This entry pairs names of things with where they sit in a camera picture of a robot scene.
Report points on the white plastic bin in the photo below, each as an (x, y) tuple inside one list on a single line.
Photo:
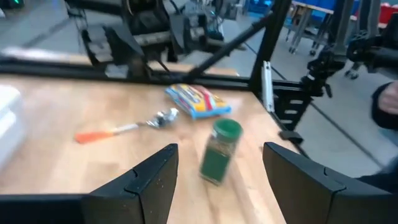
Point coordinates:
[(9, 124)]

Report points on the blue storage bin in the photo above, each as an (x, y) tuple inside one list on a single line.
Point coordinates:
[(320, 7)]

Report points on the blue ramen packet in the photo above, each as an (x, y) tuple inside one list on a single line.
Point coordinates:
[(196, 101)]

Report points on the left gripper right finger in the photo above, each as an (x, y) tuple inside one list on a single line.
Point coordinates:
[(311, 193)]

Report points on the person's hand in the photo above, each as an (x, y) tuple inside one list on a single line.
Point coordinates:
[(390, 98)]

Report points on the black camera stand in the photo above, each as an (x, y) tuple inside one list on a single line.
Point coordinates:
[(323, 65)]

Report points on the red storage bin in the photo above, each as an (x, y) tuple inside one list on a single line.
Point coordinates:
[(388, 14)]

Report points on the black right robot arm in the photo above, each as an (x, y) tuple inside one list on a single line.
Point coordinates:
[(136, 31)]

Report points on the green lid spice jar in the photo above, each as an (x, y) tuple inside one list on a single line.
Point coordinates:
[(219, 161)]

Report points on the black aluminium table frame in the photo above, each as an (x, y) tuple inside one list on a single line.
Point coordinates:
[(270, 31)]

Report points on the white metal bracket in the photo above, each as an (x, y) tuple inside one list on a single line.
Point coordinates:
[(267, 87)]

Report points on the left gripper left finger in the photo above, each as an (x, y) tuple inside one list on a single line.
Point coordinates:
[(149, 193)]

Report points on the person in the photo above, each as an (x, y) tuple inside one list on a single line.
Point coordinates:
[(382, 121)]

